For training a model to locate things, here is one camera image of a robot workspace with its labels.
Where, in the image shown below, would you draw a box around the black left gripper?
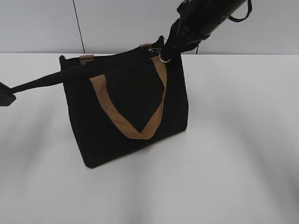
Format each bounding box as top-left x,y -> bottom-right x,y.
0,71 -> 68,106

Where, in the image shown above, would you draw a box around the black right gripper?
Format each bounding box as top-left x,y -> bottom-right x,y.
162,18 -> 201,61

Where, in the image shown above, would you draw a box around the silver zipper pull with ring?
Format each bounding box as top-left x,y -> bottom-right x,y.
148,48 -> 171,63

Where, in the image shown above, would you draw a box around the black tote bag tan handles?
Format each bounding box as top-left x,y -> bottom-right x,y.
59,36 -> 189,168

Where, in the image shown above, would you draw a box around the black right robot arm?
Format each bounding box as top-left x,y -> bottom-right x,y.
159,0 -> 252,63

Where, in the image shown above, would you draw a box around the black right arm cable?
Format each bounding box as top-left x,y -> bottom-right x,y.
228,0 -> 253,23

